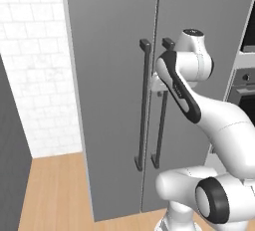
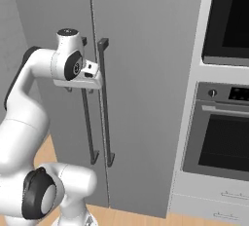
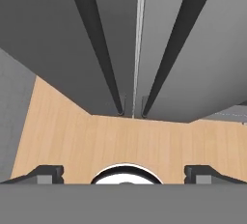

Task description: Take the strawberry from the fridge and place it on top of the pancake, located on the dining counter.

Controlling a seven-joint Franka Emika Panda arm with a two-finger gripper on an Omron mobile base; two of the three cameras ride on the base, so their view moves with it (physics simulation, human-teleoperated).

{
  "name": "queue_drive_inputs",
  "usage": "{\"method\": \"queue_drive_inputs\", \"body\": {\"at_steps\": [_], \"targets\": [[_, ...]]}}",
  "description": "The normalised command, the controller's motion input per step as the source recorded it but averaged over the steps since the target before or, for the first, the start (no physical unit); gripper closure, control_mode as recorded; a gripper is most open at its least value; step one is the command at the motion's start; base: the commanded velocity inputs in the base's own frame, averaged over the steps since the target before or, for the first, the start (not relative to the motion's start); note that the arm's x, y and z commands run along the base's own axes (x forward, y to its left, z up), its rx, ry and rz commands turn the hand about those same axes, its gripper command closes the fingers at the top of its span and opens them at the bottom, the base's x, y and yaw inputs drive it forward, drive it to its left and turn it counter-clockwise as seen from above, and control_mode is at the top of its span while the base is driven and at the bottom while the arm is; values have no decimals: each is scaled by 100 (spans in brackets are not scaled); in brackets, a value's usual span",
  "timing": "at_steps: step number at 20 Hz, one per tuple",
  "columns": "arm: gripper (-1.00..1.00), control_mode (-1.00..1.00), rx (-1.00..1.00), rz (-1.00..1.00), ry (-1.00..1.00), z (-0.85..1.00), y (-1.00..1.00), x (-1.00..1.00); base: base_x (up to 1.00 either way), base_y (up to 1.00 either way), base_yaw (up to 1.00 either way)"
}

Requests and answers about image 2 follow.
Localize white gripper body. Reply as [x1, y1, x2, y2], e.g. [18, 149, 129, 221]
[53, 74, 104, 91]

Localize grey fridge door, wide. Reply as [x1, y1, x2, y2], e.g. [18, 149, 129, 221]
[89, 0, 206, 219]

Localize grey fridge door, narrow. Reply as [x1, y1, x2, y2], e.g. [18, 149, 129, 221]
[9, 0, 110, 208]

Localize white tall appliance cabinet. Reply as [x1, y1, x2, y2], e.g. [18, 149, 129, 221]
[166, 0, 249, 226]

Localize steel built-in oven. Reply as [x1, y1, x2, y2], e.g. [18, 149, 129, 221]
[181, 81, 249, 183]

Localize white drawer front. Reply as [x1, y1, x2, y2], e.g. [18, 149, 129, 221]
[172, 170, 249, 205]
[168, 193, 249, 226]

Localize black built-in microwave oven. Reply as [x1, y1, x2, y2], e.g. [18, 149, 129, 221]
[201, 0, 249, 67]

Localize dark grey fridge door handle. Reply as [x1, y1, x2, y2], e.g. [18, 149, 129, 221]
[80, 36, 100, 166]
[96, 37, 116, 169]

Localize steel oven door handle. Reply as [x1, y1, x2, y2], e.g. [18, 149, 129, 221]
[200, 104, 249, 118]

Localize silver drawer handle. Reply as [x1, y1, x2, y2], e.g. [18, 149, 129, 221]
[213, 211, 249, 221]
[220, 190, 249, 201]

